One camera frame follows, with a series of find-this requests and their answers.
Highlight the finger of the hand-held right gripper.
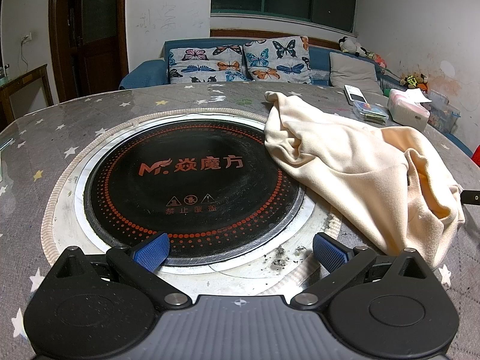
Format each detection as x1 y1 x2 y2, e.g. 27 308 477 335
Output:
460 189 480 207

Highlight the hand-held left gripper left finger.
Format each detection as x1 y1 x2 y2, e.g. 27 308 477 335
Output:
49 232 192 310

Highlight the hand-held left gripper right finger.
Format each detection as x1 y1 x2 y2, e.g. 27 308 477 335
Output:
292 232 432 307

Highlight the cream fleece garment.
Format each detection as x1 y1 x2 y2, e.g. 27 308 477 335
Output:
263 90 466 270

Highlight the round black induction cooktop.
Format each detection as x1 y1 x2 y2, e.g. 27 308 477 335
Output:
73 118 320 271

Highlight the clear toy storage bin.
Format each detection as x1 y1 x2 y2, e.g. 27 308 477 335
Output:
425 90 461 134

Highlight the white pink tissue box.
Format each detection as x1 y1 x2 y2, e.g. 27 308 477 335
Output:
387 89 431 127

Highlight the pile of small toys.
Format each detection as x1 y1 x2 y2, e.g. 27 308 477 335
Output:
399 72 430 92

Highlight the small clear plastic box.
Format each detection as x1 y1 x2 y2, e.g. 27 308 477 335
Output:
352 101 389 124

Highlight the white remote control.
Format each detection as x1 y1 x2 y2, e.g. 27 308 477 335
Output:
344 84 370 106

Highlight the grey star print tablecloth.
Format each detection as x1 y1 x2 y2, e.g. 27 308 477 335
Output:
0 82 480 360

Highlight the orange plush toy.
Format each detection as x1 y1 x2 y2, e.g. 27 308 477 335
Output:
365 50 387 69

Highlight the plain grey pillow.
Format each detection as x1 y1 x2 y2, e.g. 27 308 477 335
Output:
329 52 383 92

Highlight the blue sofa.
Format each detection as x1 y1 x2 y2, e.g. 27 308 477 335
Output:
119 37 475 149

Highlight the wide butterfly print pillow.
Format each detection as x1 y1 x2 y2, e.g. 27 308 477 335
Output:
167 45 250 84

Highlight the black white plush toy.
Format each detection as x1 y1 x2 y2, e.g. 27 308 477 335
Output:
338 37 366 55

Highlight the square butterfly print pillow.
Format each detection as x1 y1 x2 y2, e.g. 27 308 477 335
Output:
243 36 314 84

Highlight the wooden side table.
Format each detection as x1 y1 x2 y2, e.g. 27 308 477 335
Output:
0 64 53 121

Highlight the dark wooden door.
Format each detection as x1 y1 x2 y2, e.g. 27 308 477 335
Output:
49 0 130 103

